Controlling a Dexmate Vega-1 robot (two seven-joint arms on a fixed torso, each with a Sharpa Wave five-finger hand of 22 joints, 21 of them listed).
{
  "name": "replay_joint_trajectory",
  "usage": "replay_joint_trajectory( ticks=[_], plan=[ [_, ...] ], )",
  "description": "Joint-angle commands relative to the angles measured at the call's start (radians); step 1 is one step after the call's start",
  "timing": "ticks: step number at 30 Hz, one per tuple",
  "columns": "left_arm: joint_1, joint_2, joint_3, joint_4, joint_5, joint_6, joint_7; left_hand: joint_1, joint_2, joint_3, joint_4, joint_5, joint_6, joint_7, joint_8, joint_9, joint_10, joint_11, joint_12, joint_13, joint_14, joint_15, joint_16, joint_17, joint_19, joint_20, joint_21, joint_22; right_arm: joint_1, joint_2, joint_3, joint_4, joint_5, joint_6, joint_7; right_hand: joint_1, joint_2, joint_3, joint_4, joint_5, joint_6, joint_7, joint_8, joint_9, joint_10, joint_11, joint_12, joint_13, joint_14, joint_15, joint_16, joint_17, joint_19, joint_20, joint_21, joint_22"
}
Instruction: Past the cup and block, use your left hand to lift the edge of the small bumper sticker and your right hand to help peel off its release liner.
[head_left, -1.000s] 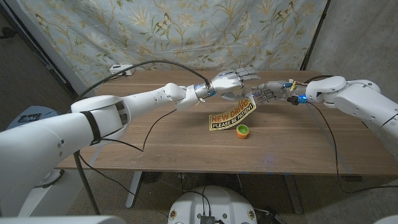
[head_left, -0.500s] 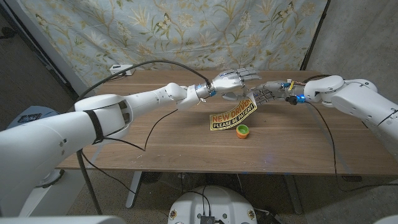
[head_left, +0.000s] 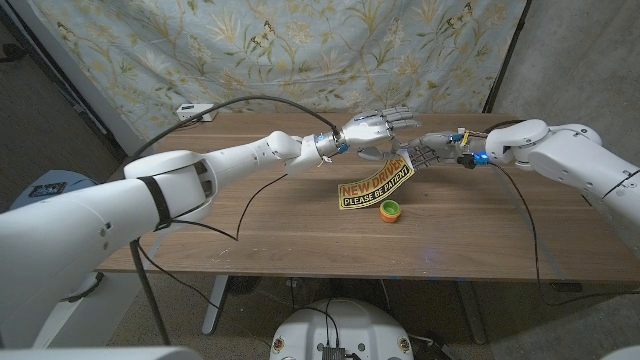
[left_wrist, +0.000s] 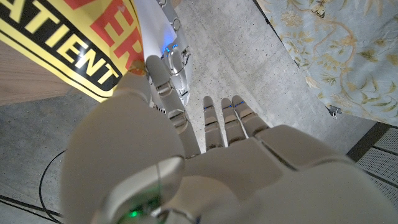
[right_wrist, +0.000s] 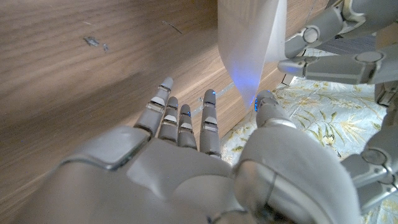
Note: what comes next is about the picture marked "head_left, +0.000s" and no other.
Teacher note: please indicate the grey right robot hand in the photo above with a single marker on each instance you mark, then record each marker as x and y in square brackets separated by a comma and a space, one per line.
[437, 146]

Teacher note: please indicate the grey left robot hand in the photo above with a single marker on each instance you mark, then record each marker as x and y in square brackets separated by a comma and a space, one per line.
[372, 132]

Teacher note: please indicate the yellow new driver bumper sticker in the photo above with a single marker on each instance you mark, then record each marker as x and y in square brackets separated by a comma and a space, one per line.
[375, 190]

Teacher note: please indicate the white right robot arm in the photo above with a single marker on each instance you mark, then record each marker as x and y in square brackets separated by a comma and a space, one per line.
[565, 155]

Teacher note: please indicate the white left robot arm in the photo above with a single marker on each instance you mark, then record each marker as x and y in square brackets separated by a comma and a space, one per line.
[100, 225]

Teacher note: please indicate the small orange green cup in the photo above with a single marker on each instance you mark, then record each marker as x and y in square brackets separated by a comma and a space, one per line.
[390, 211]

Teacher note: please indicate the floral light blue backdrop cloth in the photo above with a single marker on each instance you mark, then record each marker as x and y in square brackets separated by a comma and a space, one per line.
[350, 50]

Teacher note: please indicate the black backdrop stand pole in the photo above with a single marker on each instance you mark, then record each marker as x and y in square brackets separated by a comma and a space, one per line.
[507, 50]

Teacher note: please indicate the grey tape strip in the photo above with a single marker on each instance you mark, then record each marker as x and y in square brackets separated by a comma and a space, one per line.
[548, 250]

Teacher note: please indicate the white power strip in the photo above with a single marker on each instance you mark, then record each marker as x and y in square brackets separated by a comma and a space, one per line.
[192, 110]

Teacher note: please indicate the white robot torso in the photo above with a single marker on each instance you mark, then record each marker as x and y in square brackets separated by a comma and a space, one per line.
[345, 325]

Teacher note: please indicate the black round object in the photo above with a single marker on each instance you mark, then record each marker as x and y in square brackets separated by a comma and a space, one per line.
[243, 285]

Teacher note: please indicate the small black electronics box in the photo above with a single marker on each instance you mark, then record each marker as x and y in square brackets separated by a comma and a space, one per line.
[334, 354]

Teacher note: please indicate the blue grey stool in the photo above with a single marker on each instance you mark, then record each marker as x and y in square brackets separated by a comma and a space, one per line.
[75, 182]

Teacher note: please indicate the black curved object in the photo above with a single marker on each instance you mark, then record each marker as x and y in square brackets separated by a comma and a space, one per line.
[12, 51]

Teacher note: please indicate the light grey frame bar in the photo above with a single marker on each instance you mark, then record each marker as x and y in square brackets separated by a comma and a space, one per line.
[64, 55]

